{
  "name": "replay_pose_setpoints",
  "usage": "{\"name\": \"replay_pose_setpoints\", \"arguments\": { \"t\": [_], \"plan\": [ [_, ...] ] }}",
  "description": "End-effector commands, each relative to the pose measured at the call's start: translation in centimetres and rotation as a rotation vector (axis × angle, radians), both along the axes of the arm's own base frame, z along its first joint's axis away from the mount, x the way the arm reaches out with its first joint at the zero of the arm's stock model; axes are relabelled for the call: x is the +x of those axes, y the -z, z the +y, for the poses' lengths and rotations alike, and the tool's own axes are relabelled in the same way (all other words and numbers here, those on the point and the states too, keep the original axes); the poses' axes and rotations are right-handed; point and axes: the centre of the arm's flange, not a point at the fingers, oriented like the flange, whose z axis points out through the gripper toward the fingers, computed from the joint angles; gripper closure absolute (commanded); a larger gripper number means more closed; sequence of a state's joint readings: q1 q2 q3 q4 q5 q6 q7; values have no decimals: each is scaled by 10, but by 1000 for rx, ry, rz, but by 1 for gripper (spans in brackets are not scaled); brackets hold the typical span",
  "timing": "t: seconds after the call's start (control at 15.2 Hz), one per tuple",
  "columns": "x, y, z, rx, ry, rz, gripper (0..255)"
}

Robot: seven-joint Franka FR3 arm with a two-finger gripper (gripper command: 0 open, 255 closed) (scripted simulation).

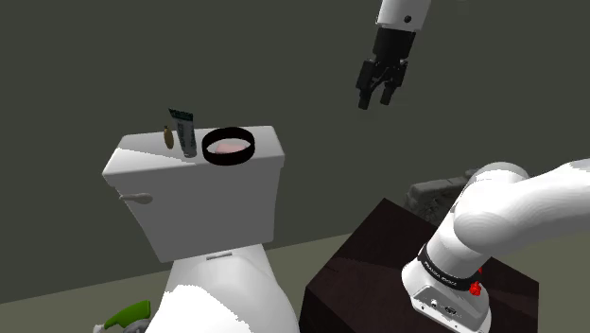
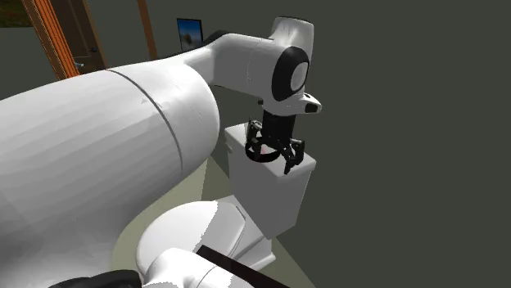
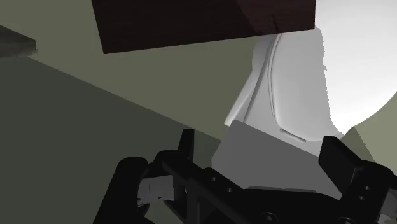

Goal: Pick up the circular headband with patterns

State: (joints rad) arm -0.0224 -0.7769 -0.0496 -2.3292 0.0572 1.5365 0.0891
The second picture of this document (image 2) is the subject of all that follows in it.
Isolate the black round dish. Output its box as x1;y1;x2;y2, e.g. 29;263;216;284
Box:
243;140;281;164

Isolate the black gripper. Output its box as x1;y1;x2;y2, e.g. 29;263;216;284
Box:
245;110;306;176

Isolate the blue wall picture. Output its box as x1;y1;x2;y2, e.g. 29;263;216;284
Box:
176;17;204;52

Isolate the wooden door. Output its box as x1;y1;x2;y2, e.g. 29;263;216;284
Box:
20;0;159;81

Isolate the white toilet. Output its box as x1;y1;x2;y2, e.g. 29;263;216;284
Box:
215;122;318;272

